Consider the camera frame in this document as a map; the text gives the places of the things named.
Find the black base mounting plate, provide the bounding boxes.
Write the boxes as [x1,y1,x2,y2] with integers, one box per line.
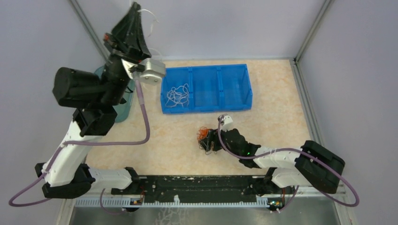
[137,175,274,204]

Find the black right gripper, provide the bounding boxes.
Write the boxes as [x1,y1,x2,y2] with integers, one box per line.
[199,124,241,158]

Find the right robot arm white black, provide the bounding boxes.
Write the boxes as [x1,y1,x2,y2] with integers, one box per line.
[197,128,345,194]

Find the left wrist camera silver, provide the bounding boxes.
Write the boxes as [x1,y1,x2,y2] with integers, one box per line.
[133,58,166,85]

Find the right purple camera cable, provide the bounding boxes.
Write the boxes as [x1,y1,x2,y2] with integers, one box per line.
[217,115,360,213]

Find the aluminium frame rail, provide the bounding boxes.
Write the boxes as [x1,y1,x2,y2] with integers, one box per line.
[290,58,358,225]

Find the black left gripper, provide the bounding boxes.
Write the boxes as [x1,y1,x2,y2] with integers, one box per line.
[98,1,152,105]

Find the white thin cable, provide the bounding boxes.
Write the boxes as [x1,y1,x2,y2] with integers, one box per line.
[137,8,161,57]

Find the teal translucent plastic tray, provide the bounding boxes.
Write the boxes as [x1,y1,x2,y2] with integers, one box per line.
[114,80,135,123]

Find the blue three-compartment plastic bin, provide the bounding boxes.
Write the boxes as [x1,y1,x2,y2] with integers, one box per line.
[160,64,253,114]

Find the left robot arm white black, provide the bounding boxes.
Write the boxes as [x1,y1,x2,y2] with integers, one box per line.
[35,2,151,199]

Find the white slotted cable duct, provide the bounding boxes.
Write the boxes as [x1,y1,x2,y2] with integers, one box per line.
[75,195,270,208]

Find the white cables in bin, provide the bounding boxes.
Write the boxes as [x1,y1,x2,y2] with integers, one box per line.
[165,83,191,109]

